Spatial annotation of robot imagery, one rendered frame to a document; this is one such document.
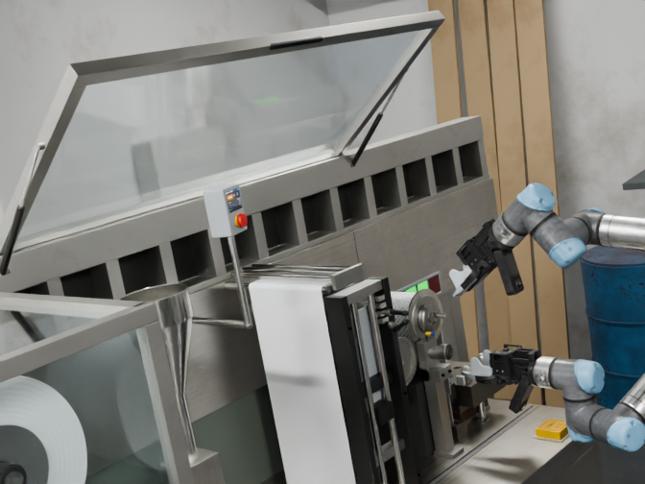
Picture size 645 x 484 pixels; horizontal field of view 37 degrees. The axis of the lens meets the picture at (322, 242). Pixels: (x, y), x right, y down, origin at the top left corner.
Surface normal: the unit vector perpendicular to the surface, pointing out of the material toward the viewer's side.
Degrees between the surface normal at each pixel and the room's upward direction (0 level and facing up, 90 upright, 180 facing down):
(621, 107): 90
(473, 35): 83
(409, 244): 90
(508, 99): 81
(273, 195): 90
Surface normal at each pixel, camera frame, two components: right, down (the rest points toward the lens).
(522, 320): -0.58, 0.10
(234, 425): 0.73, 0.00
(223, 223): -0.40, 0.24
